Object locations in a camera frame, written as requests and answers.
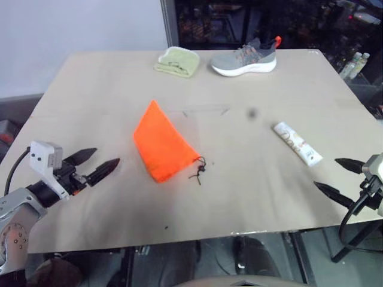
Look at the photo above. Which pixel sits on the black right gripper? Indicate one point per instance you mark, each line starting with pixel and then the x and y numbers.
pixel 372 186

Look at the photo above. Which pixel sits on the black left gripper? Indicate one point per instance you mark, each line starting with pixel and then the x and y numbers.
pixel 70 177

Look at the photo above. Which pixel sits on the white Dove tube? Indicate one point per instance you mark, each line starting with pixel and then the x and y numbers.
pixel 296 143

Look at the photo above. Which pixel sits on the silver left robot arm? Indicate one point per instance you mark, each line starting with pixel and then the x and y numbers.
pixel 18 206

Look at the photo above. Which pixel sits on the black table leg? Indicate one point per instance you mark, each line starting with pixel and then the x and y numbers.
pixel 356 239

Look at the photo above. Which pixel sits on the black box with red part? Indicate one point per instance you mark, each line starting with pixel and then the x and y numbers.
pixel 6 134

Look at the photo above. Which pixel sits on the clear bottle with green label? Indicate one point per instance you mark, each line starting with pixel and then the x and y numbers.
pixel 357 63
pixel 347 70
pixel 365 62

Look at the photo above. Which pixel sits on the dark rounded shape under table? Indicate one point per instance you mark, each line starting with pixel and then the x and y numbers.
pixel 254 260

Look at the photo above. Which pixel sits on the folded green towel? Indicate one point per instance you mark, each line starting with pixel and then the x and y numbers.
pixel 178 62

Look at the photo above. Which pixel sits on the grey robot torso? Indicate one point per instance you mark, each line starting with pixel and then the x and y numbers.
pixel 245 282

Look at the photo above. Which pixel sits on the grey sneaker with orange tab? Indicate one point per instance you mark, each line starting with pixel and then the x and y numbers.
pixel 242 61

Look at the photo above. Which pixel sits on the grey metal pillar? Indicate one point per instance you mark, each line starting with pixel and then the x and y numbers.
pixel 169 24

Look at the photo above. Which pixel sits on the dark background shelving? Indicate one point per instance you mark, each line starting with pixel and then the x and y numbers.
pixel 299 21

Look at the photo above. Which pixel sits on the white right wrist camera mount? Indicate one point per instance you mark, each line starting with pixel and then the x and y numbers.
pixel 374 164

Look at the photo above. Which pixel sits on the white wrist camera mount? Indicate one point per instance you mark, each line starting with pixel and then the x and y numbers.
pixel 40 158
pixel 374 164

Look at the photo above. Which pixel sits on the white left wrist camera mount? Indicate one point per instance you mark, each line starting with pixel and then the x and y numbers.
pixel 40 158

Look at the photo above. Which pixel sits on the black table frame bar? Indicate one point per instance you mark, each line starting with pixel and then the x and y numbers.
pixel 299 257

